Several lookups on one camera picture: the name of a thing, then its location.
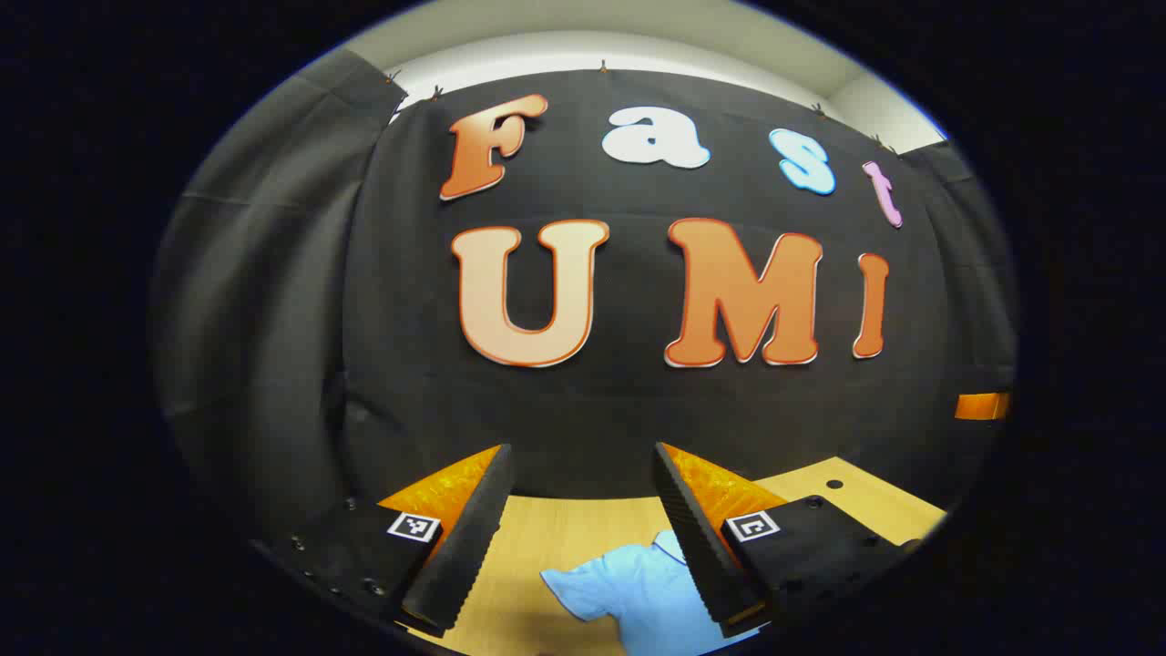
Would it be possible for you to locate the black backdrop cloth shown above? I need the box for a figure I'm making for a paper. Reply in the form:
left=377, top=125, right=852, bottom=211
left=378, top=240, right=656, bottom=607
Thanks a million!
left=148, top=47, right=1018, bottom=557

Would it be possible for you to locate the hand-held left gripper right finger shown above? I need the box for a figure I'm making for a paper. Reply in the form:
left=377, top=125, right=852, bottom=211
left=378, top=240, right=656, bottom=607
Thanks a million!
left=651, top=442, right=923, bottom=639

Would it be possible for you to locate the light blue T-shirt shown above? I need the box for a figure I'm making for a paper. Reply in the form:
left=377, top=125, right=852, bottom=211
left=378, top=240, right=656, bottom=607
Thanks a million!
left=539, top=529, right=759, bottom=656

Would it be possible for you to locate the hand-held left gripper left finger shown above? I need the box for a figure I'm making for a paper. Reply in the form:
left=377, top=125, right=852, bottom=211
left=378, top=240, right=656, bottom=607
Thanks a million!
left=251, top=443, right=515, bottom=639

